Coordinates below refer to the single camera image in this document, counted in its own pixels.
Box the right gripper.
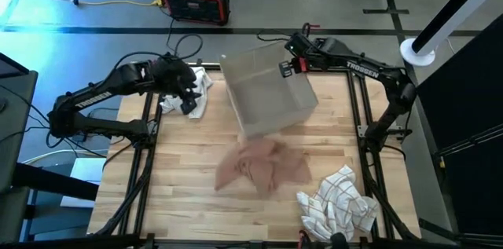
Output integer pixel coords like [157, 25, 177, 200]
[278, 38, 329, 79]

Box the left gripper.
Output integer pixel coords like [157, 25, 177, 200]
[151, 55, 203, 115]

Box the plain white towel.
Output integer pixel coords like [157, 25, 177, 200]
[159, 66, 214, 120]

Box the beige fabric box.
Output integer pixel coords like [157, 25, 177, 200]
[218, 42, 319, 139]

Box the pink terracotta towel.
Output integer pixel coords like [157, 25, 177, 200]
[214, 137, 314, 200]

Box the white red-checked towel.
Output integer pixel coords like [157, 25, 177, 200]
[296, 164, 380, 243]

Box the white flat box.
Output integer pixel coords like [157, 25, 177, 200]
[60, 157, 108, 208]

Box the white pole with round base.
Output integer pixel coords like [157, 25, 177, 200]
[399, 0, 503, 68]

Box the black support beam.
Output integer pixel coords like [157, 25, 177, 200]
[11, 162, 99, 202]

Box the red black clamp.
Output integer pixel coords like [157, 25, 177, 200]
[297, 229, 314, 249]

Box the grey cart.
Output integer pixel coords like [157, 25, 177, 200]
[0, 52, 39, 244]

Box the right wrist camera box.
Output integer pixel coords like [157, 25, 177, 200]
[285, 31, 311, 52]

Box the black aluminium table frame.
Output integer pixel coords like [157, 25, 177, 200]
[94, 61, 421, 244]

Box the black power cable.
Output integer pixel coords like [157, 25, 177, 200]
[164, 7, 204, 64]

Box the yellow extension cable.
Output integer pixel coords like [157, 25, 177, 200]
[72, 0, 164, 9]

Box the white floor cable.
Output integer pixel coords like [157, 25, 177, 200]
[21, 148, 109, 166]

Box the black table-level camera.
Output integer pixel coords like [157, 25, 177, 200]
[329, 232, 351, 249]

